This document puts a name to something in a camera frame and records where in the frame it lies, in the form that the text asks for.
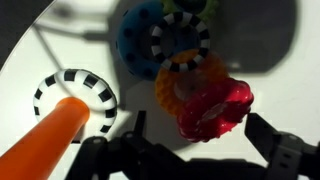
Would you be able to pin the orange peg ring holder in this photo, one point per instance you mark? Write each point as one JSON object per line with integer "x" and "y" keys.
{"x": 71, "y": 104}

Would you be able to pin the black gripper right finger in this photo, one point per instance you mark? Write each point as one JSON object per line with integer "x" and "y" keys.
{"x": 288, "y": 156}

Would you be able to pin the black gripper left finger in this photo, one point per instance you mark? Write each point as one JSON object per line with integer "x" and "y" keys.
{"x": 131, "y": 153}

